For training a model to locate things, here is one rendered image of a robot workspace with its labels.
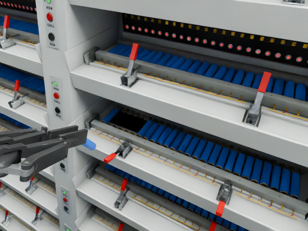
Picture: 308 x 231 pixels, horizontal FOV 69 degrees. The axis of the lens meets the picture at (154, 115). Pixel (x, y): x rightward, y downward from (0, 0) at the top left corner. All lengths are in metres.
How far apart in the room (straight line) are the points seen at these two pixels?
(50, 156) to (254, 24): 0.37
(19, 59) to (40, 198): 0.57
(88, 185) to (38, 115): 0.28
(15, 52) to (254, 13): 0.62
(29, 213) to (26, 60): 0.78
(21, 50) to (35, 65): 0.09
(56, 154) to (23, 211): 0.93
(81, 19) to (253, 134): 0.46
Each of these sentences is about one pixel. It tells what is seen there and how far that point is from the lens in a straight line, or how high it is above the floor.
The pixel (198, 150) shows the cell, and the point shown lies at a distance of 0.59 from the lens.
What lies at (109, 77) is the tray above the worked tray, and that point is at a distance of 0.55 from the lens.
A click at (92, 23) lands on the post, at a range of 0.64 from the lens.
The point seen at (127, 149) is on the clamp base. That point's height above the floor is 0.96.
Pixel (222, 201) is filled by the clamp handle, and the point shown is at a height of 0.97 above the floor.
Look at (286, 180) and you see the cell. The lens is 0.60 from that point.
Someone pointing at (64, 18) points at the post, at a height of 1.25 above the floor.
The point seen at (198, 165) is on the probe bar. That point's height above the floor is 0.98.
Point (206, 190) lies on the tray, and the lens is 0.55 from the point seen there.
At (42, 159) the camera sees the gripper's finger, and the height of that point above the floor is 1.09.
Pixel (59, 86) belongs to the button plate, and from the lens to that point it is 0.64.
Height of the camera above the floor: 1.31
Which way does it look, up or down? 27 degrees down
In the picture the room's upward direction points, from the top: 8 degrees clockwise
